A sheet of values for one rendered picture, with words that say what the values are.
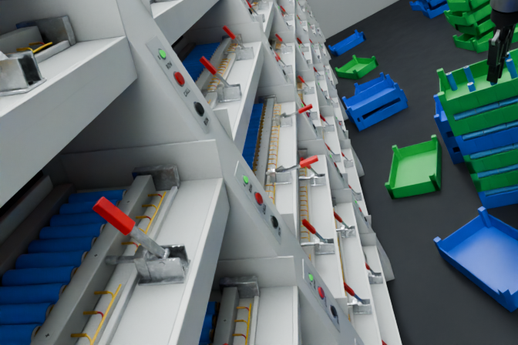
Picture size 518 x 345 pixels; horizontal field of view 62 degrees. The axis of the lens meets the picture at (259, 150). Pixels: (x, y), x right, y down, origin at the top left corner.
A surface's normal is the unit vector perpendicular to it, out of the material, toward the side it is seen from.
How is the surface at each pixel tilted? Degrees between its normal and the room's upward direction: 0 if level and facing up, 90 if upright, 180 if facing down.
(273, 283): 90
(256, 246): 90
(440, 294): 0
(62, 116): 112
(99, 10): 90
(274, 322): 22
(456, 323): 0
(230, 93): 90
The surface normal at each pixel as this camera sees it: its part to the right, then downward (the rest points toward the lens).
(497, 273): -0.50, -0.79
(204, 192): -0.14, -0.89
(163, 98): -0.07, 0.46
